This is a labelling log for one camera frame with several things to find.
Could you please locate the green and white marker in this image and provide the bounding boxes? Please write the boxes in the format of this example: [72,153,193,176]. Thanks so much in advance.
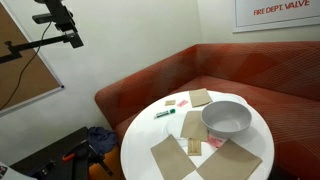
[153,108,177,120]

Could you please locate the grey bowl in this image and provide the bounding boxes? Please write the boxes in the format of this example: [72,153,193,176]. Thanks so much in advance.
[200,100,253,140]

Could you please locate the pink sticky note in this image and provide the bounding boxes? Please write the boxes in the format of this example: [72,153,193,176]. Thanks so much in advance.
[176,99,189,108]
[206,135,224,149]

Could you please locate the round white table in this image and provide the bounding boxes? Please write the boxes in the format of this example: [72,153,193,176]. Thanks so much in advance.
[120,90,276,180]

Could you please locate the small striped tan card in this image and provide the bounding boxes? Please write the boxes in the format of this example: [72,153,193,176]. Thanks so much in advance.
[187,138,203,157]

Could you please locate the large brown paper sheet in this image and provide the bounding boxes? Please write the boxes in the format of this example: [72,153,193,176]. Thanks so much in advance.
[195,139,263,180]
[150,133,198,180]

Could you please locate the blue cloth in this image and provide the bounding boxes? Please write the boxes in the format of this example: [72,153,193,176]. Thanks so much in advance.
[86,126,119,156]

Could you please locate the orange patterned sofa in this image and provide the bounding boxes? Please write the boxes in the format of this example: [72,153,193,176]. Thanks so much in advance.
[94,41,320,180]

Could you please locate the black robot platform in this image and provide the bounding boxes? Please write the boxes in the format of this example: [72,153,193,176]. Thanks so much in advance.
[9,126,92,180]

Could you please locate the framed cork board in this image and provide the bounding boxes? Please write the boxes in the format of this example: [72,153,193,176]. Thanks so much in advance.
[0,2,65,117]

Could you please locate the fire dept valve sign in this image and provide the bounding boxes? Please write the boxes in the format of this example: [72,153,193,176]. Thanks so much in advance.
[231,0,320,34]

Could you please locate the orange handled black clamp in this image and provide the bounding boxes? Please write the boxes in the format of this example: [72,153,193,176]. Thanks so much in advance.
[61,139,115,178]

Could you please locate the black camera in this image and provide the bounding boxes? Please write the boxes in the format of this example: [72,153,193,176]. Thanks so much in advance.
[31,0,80,33]

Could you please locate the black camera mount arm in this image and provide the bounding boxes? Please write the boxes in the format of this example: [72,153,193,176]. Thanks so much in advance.
[0,30,85,65]

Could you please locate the black camera cable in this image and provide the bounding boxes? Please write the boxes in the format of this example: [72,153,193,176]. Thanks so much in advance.
[0,21,53,111]

